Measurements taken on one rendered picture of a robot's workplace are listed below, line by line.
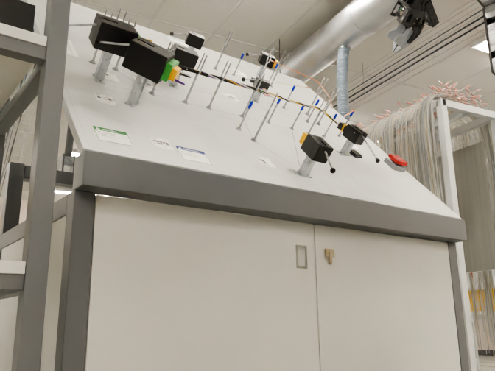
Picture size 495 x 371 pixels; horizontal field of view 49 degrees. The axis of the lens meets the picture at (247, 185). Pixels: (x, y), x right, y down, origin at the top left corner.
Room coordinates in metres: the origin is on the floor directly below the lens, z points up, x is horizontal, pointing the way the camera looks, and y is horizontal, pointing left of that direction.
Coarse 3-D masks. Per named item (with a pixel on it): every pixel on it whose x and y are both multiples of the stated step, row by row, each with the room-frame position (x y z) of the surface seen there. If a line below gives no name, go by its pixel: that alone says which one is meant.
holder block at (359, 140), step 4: (348, 124) 1.54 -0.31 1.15; (352, 124) 1.56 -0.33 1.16; (348, 128) 1.55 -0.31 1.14; (352, 128) 1.54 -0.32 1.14; (356, 128) 1.54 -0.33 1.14; (344, 132) 1.56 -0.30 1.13; (348, 132) 1.55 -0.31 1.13; (352, 132) 1.54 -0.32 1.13; (356, 132) 1.53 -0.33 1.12; (360, 132) 1.52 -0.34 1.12; (364, 132) 1.54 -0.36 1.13; (344, 136) 1.56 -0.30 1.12; (348, 136) 1.55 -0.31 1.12; (352, 136) 1.54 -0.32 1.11; (356, 136) 1.53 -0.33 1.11; (360, 136) 1.53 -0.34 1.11; (364, 136) 1.55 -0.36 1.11; (352, 140) 1.55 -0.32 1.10; (356, 140) 1.54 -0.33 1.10; (360, 140) 1.55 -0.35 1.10; (360, 144) 1.57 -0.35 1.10
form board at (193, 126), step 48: (144, 96) 1.23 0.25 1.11; (192, 96) 1.39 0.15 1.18; (240, 96) 1.59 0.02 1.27; (288, 96) 1.85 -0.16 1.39; (96, 144) 0.95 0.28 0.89; (144, 144) 1.04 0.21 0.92; (192, 144) 1.14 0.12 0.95; (240, 144) 1.27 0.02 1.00; (288, 144) 1.43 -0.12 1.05; (336, 144) 1.64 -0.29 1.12; (336, 192) 1.31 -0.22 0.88; (384, 192) 1.48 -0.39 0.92
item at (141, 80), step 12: (132, 48) 1.06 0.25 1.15; (144, 48) 1.06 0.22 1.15; (156, 48) 1.08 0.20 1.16; (132, 60) 1.08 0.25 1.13; (144, 60) 1.07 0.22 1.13; (156, 60) 1.07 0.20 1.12; (168, 60) 1.08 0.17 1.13; (144, 72) 1.09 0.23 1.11; (156, 72) 1.09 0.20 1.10; (144, 84) 1.14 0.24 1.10; (132, 96) 1.15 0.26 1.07
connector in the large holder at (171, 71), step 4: (172, 60) 1.10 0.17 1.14; (176, 60) 1.12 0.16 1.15; (168, 64) 1.08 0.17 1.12; (172, 64) 1.08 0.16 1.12; (176, 64) 1.10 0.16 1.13; (164, 68) 1.08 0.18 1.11; (168, 68) 1.08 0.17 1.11; (172, 68) 1.08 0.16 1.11; (176, 68) 1.09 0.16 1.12; (180, 68) 1.11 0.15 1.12; (164, 72) 1.09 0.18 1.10; (168, 72) 1.09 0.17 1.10; (172, 72) 1.09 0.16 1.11; (176, 72) 1.09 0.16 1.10; (164, 76) 1.09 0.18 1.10; (168, 76) 1.09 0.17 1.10; (172, 76) 1.09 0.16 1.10; (176, 76) 1.10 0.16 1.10; (164, 80) 1.10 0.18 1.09; (168, 80) 1.11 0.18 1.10; (172, 80) 1.10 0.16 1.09
